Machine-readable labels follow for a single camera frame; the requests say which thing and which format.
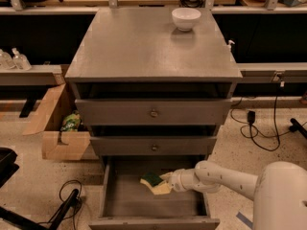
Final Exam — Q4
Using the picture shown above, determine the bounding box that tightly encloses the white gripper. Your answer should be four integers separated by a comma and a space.
151, 169, 196, 196

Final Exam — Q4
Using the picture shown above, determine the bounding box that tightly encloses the green and yellow sponge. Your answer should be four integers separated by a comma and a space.
140, 172, 164, 191

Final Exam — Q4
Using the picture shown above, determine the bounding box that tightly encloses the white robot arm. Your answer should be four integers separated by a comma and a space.
149, 161, 307, 230

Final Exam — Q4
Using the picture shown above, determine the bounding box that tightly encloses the grey open bottom drawer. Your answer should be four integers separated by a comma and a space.
89, 155, 220, 230

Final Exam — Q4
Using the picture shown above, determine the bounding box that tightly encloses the grey middle drawer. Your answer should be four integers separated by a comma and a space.
90, 136, 216, 155

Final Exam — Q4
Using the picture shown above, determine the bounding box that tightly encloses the grey wooden drawer cabinet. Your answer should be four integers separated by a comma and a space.
64, 6, 243, 174

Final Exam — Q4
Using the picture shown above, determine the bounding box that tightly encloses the grey top drawer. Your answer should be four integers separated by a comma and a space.
76, 100, 230, 126

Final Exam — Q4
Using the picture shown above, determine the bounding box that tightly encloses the green snack bag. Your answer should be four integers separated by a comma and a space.
60, 110, 81, 132

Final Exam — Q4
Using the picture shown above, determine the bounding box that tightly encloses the open cardboard box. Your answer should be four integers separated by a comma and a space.
23, 84, 98, 161

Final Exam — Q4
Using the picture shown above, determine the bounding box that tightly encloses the black stand leg right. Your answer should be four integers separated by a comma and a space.
289, 118, 307, 139

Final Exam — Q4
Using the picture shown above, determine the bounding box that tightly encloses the small white pump bottle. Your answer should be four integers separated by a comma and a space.
227, 39, 235, 52

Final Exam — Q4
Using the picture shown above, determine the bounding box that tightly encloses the black stand base left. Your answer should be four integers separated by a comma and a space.
0, 147, 82, 230

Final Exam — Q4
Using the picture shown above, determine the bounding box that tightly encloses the white ceramic bowl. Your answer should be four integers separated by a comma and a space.
172, 8, 201, 32

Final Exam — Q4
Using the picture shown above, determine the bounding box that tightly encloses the clear sanitizer bottle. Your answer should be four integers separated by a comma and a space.
12, 48, 32, 71
0, 49, 15, 69

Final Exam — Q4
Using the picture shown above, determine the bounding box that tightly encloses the black cable loop left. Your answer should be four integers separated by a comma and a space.
37, 179, 84, 230

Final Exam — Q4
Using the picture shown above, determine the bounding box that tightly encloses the black power adapter with cable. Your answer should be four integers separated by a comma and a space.
229, 80, 307, 152

